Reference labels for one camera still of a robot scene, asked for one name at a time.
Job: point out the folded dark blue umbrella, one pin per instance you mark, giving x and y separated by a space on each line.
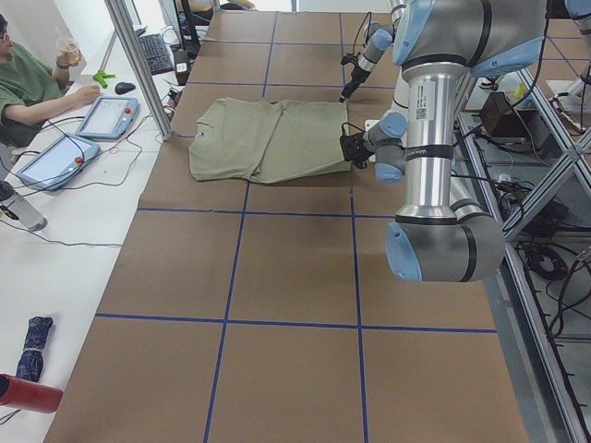
30 364

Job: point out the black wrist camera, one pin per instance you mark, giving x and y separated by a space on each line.
348 143
349 59

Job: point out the clear water bottle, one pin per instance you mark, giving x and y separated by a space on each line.
17 208

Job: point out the lower teach pendant tablet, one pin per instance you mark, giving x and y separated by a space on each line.
58 163

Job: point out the black keyboard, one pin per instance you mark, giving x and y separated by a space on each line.
155 53

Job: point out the black computer mouse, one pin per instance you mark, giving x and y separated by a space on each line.
124 87

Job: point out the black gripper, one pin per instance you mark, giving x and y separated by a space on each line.
359 149
355 73

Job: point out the red cylinder bottle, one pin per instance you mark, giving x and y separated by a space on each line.
28 395

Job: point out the olive green long-sleeve shirt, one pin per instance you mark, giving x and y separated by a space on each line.
268 142

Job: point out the teach pendant tablet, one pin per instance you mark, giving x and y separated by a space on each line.
58 163
109 118

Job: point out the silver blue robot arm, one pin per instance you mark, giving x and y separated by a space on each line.
440 233
378 39

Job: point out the seated person in green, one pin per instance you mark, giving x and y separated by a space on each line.
33 92

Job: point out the aluminium frame rail structure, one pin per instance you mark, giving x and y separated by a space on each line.
526 139

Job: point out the upper teach pendant tablet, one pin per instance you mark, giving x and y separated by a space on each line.
109 118

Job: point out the aluminium frame post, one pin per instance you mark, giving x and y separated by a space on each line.
124 31

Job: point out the green plastic part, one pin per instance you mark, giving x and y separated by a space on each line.
101 78

